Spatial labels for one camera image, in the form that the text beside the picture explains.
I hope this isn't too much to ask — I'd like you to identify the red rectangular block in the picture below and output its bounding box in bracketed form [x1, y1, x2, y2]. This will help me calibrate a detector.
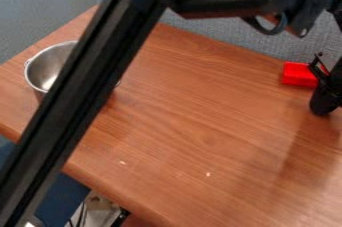
[281, 62, 318, 88]

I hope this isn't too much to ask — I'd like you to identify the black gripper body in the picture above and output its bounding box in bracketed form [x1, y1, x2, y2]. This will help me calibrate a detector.
[309, 52, 342, 86]

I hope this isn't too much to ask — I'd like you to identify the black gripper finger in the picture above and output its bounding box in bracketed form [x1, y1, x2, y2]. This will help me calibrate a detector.
[309, 82, 342, 116]

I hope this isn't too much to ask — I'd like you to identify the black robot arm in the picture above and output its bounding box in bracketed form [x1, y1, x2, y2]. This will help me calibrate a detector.
[0, 0, 342, 227]

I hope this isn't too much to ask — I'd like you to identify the metal table leg bracket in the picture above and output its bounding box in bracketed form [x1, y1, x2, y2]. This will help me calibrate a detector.
[66, 191, 130, 227]

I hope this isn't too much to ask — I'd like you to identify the stainless steel pot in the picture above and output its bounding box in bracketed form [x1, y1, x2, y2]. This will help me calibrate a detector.
[23, 40, 123, 104]

